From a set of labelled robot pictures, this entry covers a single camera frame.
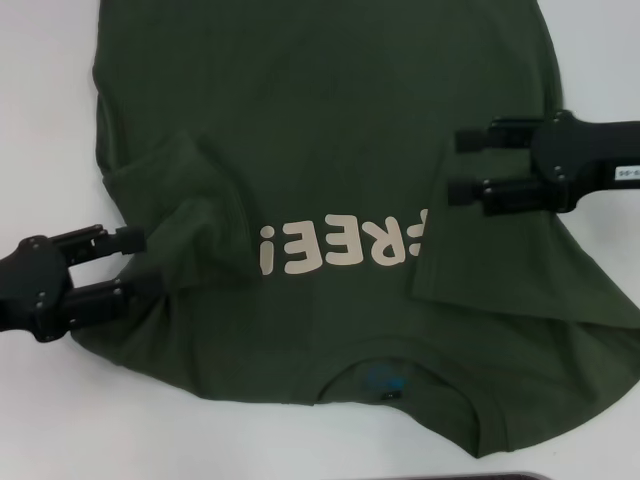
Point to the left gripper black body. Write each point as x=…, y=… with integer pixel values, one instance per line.
x=35, y=285

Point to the dark green printed t-shirt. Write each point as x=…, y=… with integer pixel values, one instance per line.
x=325, y=125

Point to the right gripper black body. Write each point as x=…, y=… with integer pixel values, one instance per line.
x=590, y=155

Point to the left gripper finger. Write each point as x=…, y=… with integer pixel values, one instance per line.
x=115, y=300
x=110, y=242

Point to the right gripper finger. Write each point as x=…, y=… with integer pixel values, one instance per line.
x=495, y=135
x=495, y=195

